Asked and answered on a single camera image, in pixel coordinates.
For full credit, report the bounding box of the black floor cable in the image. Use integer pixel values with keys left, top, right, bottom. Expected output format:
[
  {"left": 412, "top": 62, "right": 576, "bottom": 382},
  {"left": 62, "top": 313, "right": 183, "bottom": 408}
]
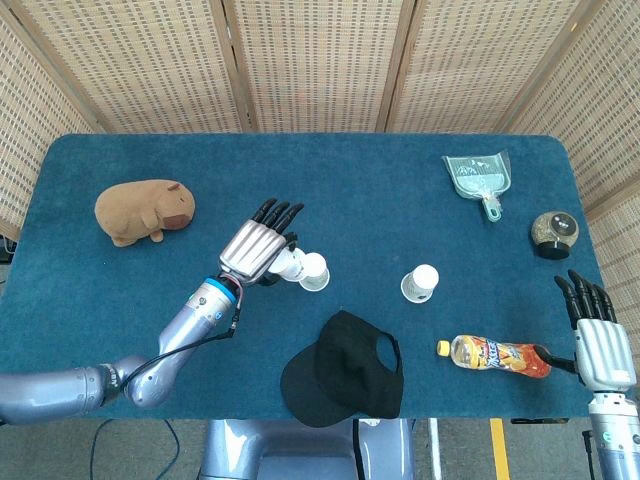
[{"left": 88, "top": 418, "right": 114, "bottom": 480}]

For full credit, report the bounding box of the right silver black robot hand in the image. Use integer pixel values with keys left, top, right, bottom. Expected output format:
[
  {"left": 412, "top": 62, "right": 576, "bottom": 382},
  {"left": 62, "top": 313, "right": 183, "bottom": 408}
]
[{"left": 537, "top": 269, "right": 636, "bottom": 392}]

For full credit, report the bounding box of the woven bamboo screen panel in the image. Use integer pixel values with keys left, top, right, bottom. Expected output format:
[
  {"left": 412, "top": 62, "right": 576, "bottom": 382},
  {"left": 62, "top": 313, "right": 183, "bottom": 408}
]
[
  {"left": 387, "top": 0, "right": 596, "bottom": 134},
  {"left": 0, "top": 0, "right": 104, "bottom": 241},
  {"left": 222, "top": 0, "right": 416, "bottom": 134},
  {"left": 509, "top": 0, "right": 640, "bottom": 374},
  {"left": 9, "top": 0, "right": 254, "bottom": 134}
]

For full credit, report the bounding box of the white paper cup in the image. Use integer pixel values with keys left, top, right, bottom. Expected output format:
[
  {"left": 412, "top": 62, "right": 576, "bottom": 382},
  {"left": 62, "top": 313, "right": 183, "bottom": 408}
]
[
  {"left": 400, "top": 263, "right": 440, "bottom": 304},
  {"left": 298, "top": 252, "right": 332, "bottom": 292},
  {"left": 268, "top": 247, "right": 308, "bottom": 284}
]

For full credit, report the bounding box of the brown capybara plush toy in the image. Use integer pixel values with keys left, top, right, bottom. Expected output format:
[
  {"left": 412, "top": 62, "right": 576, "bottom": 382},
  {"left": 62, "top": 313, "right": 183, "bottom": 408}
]
[{"left": 94, "top": 178, "right": 196, "bottom": 248}]

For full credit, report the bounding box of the black baseball cap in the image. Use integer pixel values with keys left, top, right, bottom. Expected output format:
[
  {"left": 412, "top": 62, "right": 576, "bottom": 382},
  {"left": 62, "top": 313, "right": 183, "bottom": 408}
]
[{"left": 279, "top": 309, "right": 405, "bottom": 429}]

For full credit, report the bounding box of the yellow floor tape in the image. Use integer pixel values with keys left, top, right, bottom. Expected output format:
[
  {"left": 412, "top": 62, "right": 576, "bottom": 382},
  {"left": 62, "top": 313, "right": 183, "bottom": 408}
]
[{"left": 489, "top": 418, "right": 511, "bottom": 480}]

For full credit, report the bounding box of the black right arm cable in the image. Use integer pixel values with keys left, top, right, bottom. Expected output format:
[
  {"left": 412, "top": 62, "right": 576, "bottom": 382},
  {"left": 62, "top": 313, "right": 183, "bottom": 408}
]
[{"left": 581, "top": 428, "right": 601, "bottom": 480}]

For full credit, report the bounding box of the green dustpan in plastic wrap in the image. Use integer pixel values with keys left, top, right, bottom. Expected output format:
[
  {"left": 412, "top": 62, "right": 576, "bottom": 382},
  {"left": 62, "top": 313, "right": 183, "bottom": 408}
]
[{"left": 440, "top": 148, "right": 512, "bottom": 224}]

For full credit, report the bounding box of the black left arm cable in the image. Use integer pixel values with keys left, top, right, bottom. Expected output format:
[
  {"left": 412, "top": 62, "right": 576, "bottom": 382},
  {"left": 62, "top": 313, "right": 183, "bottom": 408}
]
[{"left": 121, "top": 279, "right": 246, "bottom": 399}]

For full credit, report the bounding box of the black torso cable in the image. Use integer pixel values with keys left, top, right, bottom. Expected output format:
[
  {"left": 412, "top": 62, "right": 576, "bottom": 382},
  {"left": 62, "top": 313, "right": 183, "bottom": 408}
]
[{"left": 351, "top": 418, "right": 363, "bottom": 480}]

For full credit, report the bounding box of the orange label drink bottle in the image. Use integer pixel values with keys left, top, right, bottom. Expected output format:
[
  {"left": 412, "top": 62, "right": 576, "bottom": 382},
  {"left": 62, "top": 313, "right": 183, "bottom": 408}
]
[{"left": 436, "top": 334, "right": 553, "bottom": 380}]

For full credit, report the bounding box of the blue felt table mat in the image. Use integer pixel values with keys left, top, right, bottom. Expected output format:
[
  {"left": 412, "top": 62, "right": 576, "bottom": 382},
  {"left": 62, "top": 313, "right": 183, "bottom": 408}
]
[{"left": 0, "top": 132, "right": 632, "bottom": 421}]

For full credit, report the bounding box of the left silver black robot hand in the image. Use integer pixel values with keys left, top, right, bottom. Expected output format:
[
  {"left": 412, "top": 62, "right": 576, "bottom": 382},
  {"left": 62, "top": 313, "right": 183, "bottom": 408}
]
[{"left": 218, "top": 198, "right": 306, "bottom": 289}]

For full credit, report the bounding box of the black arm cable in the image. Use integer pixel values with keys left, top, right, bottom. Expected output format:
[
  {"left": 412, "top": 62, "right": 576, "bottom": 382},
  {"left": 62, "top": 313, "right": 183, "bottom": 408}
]
[
  {"left": 121, "top": 279, "right": 246, "bottom": 399},
  {"left": 581, "top": 428, "right": 601, "bottom": 480}
]

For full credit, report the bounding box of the blue floor cable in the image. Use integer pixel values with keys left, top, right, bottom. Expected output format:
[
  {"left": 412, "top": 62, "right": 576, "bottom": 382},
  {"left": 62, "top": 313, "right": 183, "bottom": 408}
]
[{"left": 142, "top": 418, "right": 182, "bottom": 480}]

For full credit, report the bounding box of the white metal table leg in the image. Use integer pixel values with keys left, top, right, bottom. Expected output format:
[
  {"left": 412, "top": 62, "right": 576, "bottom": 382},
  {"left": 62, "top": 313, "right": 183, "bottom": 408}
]
[{"left": 427, "top": 418, "right": 442, "bottom": 480}]

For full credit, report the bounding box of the silver-blue robot torso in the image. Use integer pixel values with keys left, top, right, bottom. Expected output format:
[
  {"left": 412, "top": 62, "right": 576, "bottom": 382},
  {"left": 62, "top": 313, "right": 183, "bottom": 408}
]
[{"left": 198, "top": 418, "right": 416, "bottom": 480}]

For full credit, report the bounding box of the glass spice jar black lid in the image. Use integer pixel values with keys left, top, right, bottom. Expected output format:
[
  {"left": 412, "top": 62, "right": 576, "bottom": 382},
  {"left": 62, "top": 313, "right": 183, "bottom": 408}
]
[{"left": 530, "top": 211, "right": 580, "bottom": 260}]

